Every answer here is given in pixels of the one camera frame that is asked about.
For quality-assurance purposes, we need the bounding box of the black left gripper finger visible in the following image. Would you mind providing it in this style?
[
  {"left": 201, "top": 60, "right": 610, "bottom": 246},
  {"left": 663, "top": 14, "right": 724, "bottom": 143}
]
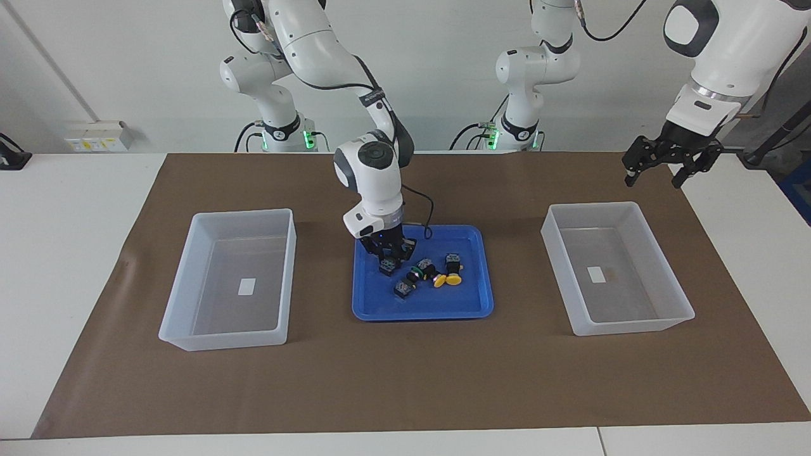
[
  {"left": 623, "top": 135, "right": 666, "bottom": 187},
  {"left": 673, "top": 143, "right": 725, "bottom": 189}
]

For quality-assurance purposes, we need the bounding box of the blue plastic tray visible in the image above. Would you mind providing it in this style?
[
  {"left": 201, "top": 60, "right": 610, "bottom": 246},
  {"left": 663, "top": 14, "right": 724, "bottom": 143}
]
[{"left": 352, "top": 225, "right": 495, "bottom": 322}]

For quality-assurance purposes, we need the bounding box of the black stand pole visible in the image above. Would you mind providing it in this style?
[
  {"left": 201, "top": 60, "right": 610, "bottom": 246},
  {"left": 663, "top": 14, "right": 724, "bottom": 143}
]
[{"left": 741, "top": 101, "right": 811, "bottom": 167}]

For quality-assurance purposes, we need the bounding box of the blue crate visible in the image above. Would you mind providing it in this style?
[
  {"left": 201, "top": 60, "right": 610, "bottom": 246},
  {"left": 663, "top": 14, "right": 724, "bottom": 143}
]
[{"left": 778, "top": 174, "right": 811, "bottom": 225}]

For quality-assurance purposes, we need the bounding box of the brown paper table mat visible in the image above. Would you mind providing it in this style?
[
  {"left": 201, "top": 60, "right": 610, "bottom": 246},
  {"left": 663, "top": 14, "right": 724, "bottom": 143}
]
[{"left": 32, "top": 151, "right": 811, "bottom": 440}]

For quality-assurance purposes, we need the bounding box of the translucent white plastic box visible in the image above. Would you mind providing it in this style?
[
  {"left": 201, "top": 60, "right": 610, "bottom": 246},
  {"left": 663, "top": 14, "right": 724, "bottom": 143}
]
[
  {"left": 540, "top": 201, "right": 696, "bottom": 337},
  {"left": 158, "top": 208, "right": 297, "bottom": 352}
]

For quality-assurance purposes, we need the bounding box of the black clamp device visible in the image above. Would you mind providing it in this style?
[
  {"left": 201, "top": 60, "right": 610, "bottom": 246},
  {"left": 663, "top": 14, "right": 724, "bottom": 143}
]
[{"left": 0, "top": 133, "right": 32, "bottom": 170}]

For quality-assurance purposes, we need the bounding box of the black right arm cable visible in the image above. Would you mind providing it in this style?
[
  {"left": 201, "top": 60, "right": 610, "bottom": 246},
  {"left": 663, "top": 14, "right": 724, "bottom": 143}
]
[{"left": 229, "top": 6, "right": 435, "bottom": 241}]

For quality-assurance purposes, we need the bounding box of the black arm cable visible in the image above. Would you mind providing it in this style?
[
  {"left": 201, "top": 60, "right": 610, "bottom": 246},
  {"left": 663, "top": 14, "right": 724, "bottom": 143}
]
[
  {"left": 229, "top": 6, "right": 435, "bottom": 241},
  {"left": 575, "top": 0, "right": 648, "bottom": 42}
]

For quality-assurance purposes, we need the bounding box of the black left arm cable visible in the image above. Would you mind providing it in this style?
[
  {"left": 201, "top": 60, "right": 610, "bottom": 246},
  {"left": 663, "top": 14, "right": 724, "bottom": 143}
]
[{"left": 575, "top": 0, "right": 648, "bottom": 42}]

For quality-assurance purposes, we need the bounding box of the white wall socket strip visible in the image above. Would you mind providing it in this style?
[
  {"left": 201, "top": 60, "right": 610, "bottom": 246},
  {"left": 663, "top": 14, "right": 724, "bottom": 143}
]
[{"left": 63, "top": 120, "right": 135, "bottom": 153}]

